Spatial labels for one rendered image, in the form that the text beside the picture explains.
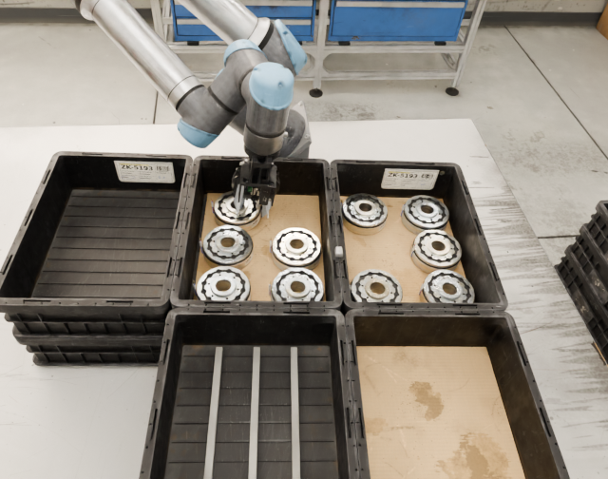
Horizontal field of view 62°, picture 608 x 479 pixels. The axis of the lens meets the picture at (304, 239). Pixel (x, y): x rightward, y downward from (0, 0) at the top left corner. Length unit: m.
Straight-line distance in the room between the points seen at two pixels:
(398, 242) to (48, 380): 0.77
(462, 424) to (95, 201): 0.89
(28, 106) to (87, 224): 2.01
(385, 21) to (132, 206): 2.04
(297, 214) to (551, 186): 1.88
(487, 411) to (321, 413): 0.29
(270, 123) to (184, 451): 0.56
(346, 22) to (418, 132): 1.32
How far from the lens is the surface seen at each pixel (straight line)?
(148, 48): 1.07
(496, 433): 0.97
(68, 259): 1.15
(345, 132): 1.63
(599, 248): 1.88
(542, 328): 1.29
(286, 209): 1.17
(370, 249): 1.12
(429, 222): 1.17
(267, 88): 0.88
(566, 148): 3.15
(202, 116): 1.01
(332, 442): 0.90
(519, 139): 3.09
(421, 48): 3.08
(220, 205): 1.14
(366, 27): 2.93
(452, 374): 0.99
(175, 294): 0.91
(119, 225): 1.18
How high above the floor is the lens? 1.67
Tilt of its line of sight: 49 degrees down
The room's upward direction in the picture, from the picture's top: 6 degrees clockwise
